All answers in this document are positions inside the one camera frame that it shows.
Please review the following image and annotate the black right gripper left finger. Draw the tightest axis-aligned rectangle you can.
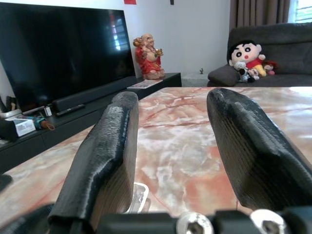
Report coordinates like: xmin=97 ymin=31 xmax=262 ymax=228
xmin=47 ymin=92 xmax=139 ymax=234

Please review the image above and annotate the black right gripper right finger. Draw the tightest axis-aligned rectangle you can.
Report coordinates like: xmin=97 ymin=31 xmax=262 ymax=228
xmin=206 ymin=88 xmax=312 ymax=212

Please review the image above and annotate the clear plastic trash piece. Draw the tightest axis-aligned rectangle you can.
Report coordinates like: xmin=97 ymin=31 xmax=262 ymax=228
xmin=128 ymin=182 xmax=152 ymax=213

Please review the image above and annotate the black low tv cabinet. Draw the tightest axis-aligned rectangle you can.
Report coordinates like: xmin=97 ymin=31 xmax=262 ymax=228
xmin=0 ymin=72 xmax=182 ymax=174

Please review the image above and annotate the black remote control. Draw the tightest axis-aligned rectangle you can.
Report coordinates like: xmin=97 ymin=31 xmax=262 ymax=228
xmin=55 ymin=104 xmax=86 ymax=117

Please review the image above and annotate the black soundbar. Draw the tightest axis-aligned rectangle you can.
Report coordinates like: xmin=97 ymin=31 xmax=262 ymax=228
xmin=51 ymin=76 xmax=137 ymax=113

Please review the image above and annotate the teal folded umbrella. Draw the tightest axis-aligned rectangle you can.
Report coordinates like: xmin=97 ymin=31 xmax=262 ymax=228
xmin=28 ymin=116 xmax=55 ymax=131

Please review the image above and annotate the small white animal plush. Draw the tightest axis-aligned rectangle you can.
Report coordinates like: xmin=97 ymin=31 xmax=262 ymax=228
xmin=247 ymin=68 xmax=260 ymax=83

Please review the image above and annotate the white and black carton box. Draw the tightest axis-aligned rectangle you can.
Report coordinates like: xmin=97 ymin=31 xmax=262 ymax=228
xmin=4 ymin=117 xmax=36 ymax=137

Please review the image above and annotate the small black and white plush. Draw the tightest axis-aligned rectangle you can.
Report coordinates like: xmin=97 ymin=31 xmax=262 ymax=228
xmin=233 ymin=60 xmax=250 ymax=82

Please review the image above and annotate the small red haired doll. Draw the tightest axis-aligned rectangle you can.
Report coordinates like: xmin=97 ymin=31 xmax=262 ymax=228
xmin=262 ymin=60 xmax=279 ymax=76

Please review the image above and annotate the dark grey fabric sofa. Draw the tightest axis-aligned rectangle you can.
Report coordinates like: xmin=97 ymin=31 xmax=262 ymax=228
xmin=207 ymin=22 xmax=312 ymax=87

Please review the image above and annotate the cartoon boy plush doll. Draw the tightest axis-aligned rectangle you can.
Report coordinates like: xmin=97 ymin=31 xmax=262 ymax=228
xmin=227 ymin=39 xmax=267 ymax=77

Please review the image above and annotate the red laughing buddha statue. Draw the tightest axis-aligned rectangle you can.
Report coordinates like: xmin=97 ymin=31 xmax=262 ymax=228
xmin=133 ymin=33 xmax=165 ymax=80

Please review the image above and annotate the large black flat television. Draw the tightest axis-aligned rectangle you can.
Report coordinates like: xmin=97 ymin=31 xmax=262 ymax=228
xmin=0 ymin=4 xmax=137 ymax=112

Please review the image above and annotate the brown curtain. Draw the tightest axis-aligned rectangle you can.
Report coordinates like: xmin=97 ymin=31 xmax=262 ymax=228
xmin=229 ymin=0 xmax=291 ymax=30

